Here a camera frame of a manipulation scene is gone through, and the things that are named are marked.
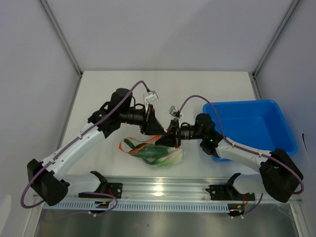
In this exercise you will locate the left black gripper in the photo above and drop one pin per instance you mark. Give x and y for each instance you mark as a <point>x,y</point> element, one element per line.
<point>151,126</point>

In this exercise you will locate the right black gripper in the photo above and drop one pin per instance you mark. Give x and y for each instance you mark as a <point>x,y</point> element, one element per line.
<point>171,138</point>

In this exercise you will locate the green lettuce head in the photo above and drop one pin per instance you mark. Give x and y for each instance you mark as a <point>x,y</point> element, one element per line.
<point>174,157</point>

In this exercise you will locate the clear zip bag orange zipper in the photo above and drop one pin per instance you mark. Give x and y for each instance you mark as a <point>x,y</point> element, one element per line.
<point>125,149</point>

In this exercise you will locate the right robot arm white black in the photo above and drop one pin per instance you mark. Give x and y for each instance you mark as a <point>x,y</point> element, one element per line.
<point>276,173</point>

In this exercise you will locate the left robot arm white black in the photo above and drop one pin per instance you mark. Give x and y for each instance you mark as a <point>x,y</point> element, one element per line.
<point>100,125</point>

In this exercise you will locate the blue plastic bin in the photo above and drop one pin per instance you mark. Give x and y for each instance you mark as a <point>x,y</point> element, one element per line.
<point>258,124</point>

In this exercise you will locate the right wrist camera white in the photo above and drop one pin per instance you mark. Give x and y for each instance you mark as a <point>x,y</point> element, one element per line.
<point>176,114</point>

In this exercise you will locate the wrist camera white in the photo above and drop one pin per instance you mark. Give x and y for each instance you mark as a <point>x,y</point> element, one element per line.
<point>149,97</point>
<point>176,114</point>

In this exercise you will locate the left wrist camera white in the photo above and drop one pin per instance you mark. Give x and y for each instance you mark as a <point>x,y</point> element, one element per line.
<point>149,97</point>

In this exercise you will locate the aluminium mounting rail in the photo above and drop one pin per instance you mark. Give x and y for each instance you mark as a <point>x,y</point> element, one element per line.
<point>160,190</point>

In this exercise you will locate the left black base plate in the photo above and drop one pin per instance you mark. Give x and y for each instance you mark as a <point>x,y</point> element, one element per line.
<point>114,189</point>

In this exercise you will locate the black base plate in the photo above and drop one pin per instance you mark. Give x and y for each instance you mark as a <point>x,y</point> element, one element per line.
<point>227,192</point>
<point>114,189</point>

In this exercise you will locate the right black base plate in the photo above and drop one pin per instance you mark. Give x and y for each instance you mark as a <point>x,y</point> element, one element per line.
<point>227,192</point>

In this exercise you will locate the white slotted cable duct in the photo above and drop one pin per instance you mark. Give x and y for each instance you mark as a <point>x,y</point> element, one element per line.
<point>204,207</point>

